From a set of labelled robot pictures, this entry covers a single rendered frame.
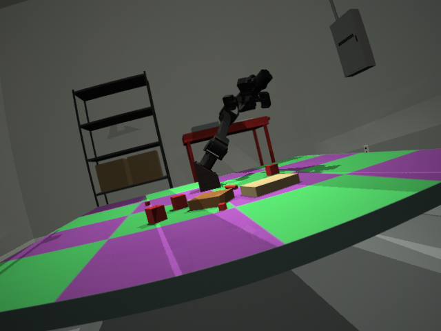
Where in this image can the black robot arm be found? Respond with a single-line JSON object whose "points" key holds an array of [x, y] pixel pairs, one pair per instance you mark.
{"points": [[219, 143]]}

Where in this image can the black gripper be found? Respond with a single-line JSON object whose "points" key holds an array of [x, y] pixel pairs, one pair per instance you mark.
{"points": [[246, 101]]}

